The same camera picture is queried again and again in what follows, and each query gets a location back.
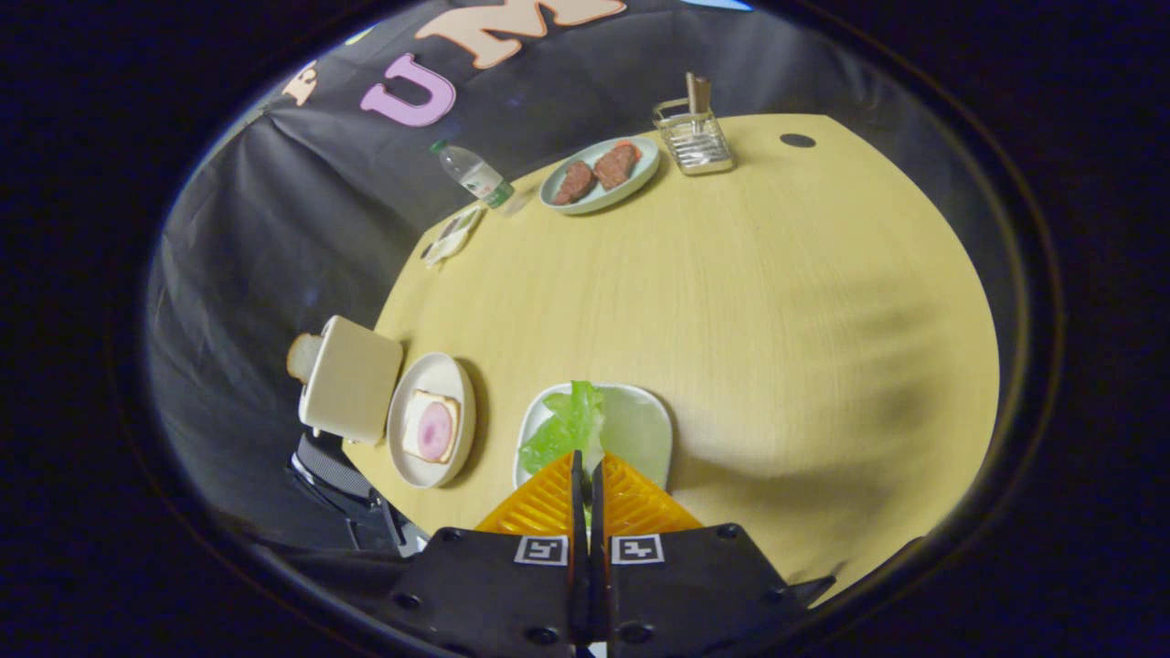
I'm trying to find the pale green oval plate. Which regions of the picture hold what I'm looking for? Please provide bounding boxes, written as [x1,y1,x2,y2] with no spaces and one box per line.
[539,137,662,217]

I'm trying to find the cream toaster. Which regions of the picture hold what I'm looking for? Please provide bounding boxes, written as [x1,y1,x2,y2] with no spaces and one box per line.
[298,315,405,446]

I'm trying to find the small sauce packet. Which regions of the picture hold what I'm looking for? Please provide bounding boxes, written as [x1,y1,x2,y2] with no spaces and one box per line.
[420,207,484,270]

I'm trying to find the brown meat patty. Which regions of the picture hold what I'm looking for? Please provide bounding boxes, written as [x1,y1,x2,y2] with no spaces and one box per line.
[553,161,598,206]
[593,142,641,191]

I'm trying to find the black chair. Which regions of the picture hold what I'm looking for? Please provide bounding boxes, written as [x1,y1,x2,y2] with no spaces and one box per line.
[286,431,431,558]

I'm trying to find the clear square utensil holder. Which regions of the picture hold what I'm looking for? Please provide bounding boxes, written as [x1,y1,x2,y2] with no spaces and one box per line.
[652,98,736,176]

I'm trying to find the bread slice in toaster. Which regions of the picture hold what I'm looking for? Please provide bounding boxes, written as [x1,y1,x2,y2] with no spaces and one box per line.
[286,333,325,384]

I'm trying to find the green lettuce leaf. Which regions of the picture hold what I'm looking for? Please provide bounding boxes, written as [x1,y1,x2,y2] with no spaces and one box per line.
[519,380,607,476]

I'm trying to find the black backdrop cloth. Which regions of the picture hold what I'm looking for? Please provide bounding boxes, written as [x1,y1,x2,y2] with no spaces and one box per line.
[146,0,924,558]

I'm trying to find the clear plastic water bottle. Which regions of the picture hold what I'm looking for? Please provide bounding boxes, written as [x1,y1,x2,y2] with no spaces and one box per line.
[430,140,516,210]

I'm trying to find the pale green square plate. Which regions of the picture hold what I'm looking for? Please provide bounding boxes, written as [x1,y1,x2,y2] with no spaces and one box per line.
[513,382,675,494]

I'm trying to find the white round plate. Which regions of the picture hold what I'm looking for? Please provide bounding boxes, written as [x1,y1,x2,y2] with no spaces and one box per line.
[387,352,477,490]

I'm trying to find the bread slice with ham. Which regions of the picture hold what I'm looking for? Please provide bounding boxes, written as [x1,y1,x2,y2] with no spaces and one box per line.
[401,389,462,465]

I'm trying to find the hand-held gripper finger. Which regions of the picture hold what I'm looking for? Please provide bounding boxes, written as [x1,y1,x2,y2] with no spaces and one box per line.
[590,451,837,658]
[382,450,587,658]

